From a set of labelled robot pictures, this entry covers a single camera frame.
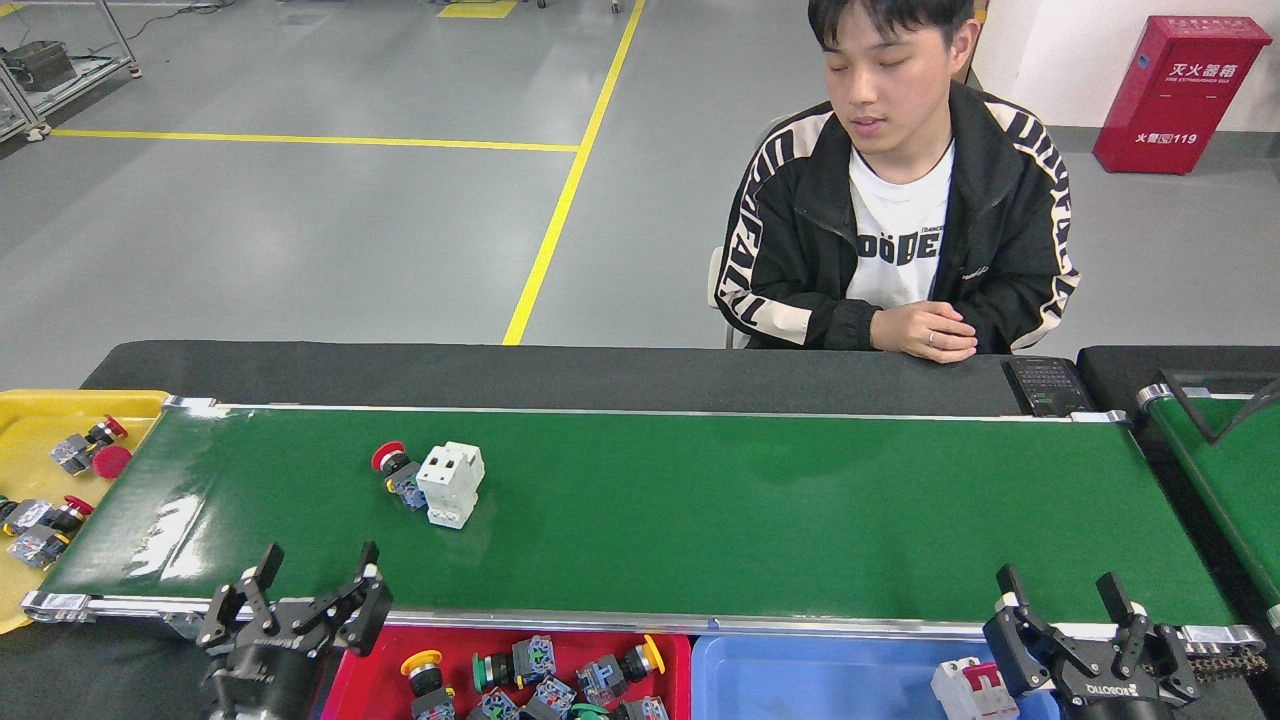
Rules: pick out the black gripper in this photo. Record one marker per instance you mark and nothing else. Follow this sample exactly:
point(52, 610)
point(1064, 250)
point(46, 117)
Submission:
point(1115, 700)
point(265, 680)

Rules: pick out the white circuit breaker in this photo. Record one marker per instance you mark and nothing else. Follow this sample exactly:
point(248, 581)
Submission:
point(975, 690)
point(450, 483)

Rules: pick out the yellow push button switch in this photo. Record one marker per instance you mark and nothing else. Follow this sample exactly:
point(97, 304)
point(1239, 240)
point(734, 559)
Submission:
point(605, 675)
point(422, 663)

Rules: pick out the green feeder conveyor belt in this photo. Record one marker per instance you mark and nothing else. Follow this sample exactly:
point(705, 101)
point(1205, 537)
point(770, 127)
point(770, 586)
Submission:
point(1230, 490)

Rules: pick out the yellow plastic tray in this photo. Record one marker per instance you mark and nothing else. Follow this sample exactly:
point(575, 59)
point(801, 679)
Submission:
point(30, 420)

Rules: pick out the long green conveyor belt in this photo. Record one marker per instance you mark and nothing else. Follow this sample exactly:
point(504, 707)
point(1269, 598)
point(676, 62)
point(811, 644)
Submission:
point(750, 510)

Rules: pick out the person's right hand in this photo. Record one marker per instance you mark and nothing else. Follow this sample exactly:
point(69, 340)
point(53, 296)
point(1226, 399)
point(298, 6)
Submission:
point(920, 340)

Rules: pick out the person's left hand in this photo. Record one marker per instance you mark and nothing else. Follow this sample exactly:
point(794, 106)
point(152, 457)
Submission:
point(950, 312)

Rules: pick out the red plastic bin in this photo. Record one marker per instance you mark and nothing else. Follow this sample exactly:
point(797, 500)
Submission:
point(365, 690)

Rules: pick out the black keypad controller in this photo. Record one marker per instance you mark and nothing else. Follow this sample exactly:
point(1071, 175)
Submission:
point(1048, 385)

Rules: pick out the blue plastic bin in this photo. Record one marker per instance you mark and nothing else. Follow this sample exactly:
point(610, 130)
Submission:
point(800, 685)

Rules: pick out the person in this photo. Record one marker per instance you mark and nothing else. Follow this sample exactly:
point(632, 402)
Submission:
point(790, 250)

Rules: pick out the red fire extinguisher box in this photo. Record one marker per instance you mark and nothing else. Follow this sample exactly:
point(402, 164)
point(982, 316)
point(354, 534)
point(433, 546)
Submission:
point(1180, 90)

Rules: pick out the dark grey machine box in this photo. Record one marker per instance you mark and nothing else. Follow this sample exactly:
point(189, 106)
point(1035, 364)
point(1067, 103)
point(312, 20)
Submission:
point(40, 65)

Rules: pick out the black V-shaped guide bracket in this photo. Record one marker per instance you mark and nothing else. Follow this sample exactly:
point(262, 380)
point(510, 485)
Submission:
point(1215, 437)

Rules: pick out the metal frame cart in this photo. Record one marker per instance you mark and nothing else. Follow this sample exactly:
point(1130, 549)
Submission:
point(60, 85)

